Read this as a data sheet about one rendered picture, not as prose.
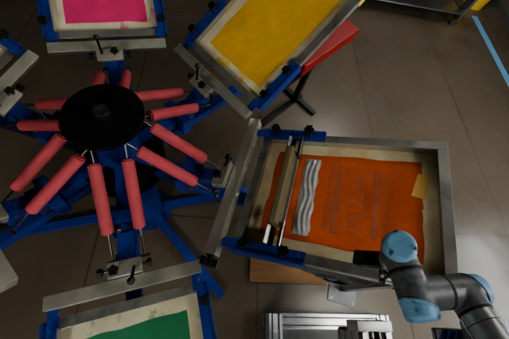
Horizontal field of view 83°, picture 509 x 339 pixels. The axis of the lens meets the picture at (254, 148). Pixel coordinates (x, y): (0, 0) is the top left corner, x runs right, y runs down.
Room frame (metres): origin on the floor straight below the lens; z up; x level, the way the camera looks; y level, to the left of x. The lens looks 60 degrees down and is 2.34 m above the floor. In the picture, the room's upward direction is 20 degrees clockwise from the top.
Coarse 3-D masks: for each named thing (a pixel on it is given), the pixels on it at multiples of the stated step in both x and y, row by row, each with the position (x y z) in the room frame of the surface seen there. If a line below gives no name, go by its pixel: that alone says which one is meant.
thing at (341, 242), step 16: (272, 192) 0.51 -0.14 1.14; (320, 208) 0.48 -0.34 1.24; (400, 208) 0.53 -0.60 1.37; (288, 224) 0.38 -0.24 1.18; (320, 224) 0.41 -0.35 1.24; (400, 224) 0.47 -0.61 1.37; (416, 224) 0.48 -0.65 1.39; (304, 240) 0.33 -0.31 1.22; (320, 240) 0.35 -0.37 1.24; (336, 240) 0.36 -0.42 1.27; (352, 240) 0.37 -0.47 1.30; (368, 240) 0.38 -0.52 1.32; (416, 240) 0.42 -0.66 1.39
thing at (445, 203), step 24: (264, 144) 0.74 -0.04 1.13; (312, 144) 0.78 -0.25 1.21; (336, 144) 0.78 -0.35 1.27; (360, 144) 0.79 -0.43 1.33; (384, 144) 0.80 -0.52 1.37; (408, 144) 0.81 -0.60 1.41; (432, 144) 0.82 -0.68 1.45; (264, 168) 0.62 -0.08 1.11; (240, 216) 0.36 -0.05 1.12; (312, 264) 0.24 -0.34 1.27; (336, 264) 0.26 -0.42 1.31; (456, 264) 0.35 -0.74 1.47
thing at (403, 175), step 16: (304, 160) 0.69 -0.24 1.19; (336, 160) 0.71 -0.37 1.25; (352, 160) 0.72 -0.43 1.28; (368, 160) 0.73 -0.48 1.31; (384, 160) 0.74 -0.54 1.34; (320, 176) 0.62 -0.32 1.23; (400, 176) 0.67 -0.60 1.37; (416, 176) 0.68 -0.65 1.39; (320, 192) 0.55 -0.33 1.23; (400, 192) 0.60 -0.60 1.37; (416, 208) 0.54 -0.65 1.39
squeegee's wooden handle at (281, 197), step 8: (288, 152) 0.66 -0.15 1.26; (296, 152) 0.70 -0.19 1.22; (288, 160) 0.62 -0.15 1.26; (288, 168) 0.59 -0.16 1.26; (280, 176) 0.54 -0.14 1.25; (288, 176) 0.56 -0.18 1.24; (280, 184) 0.51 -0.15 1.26; (288, 184) 0.53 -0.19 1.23; (280, 192) 0.47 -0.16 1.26; (288, 192) 0.50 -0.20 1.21; (280, 200) 0.44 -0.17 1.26; (272, 208) 0.40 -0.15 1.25; (280, 208) 0.41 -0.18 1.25; (272, 216) 0.36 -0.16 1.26; (280, 216) 0.38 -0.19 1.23; (272, 224) 0.35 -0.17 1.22; (280, 224) 0.36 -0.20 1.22
